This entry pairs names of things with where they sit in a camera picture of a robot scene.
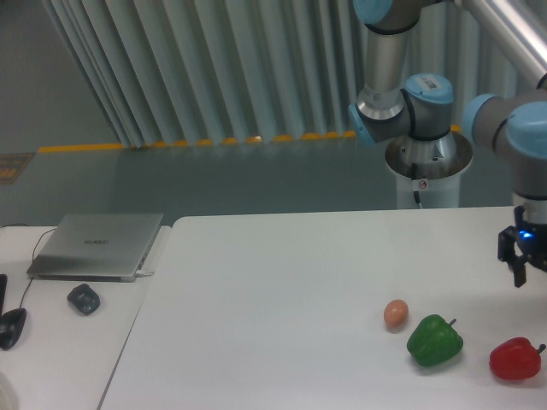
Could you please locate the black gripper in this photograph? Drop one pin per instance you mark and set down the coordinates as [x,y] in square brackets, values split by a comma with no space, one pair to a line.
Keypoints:
[521,243]

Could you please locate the red bell pepper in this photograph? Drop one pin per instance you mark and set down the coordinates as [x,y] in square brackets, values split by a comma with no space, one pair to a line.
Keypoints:
[516,359]

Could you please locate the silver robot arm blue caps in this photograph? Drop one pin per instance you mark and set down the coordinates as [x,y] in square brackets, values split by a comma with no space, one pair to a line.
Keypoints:
[525,136]

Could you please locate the green bell pepper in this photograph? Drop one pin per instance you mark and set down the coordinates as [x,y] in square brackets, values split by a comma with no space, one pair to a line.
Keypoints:
[434,341]

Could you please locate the brown egg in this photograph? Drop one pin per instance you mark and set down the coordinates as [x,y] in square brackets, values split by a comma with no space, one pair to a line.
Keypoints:
[395,314]

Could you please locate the white usb plug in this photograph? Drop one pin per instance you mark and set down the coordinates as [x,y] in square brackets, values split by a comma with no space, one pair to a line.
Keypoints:
[143,274]

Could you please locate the pleated grey curtain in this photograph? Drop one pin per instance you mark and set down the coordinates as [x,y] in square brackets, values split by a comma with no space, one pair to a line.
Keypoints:
[193,71]

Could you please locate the silver closed laptop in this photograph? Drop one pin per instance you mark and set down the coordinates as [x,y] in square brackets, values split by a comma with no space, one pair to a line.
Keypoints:
[97,247]

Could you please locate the black computer mouse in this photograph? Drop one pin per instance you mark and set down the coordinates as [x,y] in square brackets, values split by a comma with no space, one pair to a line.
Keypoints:
[12,325]

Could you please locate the black device at left edge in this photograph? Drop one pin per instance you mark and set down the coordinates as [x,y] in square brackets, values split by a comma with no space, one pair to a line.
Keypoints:
[3,287]

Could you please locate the white cylindrical robot pedestal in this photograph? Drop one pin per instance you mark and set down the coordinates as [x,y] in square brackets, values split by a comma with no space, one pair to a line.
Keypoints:
[428,173]

